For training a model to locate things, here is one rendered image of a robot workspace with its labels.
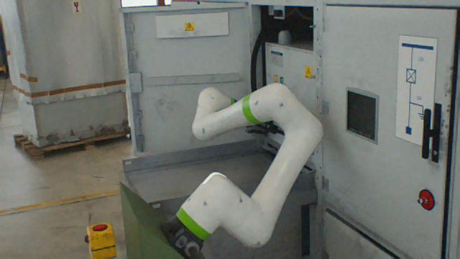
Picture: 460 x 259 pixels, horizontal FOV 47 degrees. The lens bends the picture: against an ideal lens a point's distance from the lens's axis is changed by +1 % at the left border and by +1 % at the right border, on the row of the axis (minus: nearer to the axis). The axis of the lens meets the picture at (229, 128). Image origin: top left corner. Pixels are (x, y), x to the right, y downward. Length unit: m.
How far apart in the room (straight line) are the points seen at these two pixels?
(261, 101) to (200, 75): 0.89
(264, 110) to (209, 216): 0.43
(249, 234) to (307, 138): 0.40
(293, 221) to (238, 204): 0.62
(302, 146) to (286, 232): 0.51
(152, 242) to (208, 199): 0.22
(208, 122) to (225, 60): 0.65
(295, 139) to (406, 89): 0.43
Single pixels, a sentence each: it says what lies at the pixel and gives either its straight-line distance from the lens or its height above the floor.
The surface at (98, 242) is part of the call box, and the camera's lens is 1.82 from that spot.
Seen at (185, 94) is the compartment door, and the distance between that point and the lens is 2.67.
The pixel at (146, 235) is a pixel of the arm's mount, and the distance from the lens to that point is 1.49.
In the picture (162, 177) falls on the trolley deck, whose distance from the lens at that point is 2.39.
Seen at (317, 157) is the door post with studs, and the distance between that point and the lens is 2.12.
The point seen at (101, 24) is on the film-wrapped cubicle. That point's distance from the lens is 5.95.
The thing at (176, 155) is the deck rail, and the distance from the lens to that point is 2.52.
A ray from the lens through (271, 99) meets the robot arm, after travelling 1.77.
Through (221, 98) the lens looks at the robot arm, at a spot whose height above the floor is 1.21.
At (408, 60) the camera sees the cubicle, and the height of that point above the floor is 1.43.
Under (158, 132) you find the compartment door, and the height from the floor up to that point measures 0.96.
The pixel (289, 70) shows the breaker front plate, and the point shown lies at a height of 1.29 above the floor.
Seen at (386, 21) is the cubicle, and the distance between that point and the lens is 1.65.
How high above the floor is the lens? 1.66
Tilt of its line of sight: 15 degrees down
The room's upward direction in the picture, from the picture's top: 3 degrees counter-clockwise
